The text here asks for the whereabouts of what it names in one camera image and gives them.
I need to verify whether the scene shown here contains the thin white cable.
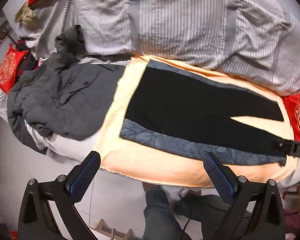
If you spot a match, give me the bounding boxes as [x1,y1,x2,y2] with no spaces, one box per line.
[89,172,96,228]

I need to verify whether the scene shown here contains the black pants with grey pattern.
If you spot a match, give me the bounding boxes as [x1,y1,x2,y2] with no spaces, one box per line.
[119,59,294,167]

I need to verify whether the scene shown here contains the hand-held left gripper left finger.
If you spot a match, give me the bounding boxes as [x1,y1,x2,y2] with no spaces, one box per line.
[17,151,102,240]

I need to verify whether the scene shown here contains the person's leg in jeans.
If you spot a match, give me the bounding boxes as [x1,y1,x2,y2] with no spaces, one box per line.
[142,186,192,240]

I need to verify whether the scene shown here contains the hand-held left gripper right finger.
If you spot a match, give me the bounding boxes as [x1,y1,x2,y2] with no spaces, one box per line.
[204,152,287,240]

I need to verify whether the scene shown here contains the dark grey padded jacket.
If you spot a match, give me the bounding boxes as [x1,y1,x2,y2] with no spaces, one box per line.
[7,25,127,140]

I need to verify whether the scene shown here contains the dark shoe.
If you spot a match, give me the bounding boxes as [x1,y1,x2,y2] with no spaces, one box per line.
[175,192,232,222]

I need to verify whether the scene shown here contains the wooden stool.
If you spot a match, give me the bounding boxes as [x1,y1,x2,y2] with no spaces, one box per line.
[95,219,130,240]

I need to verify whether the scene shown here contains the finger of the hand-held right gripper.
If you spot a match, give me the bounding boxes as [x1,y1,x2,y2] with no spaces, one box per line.
[272,140,294,157]

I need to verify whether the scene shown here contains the yellow tassel fringe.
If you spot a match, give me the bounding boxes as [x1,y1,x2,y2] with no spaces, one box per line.
[15,4,37,27]

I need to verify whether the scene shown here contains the grey striped quilt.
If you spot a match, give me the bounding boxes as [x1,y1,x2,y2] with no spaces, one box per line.
[15,0,300,98]

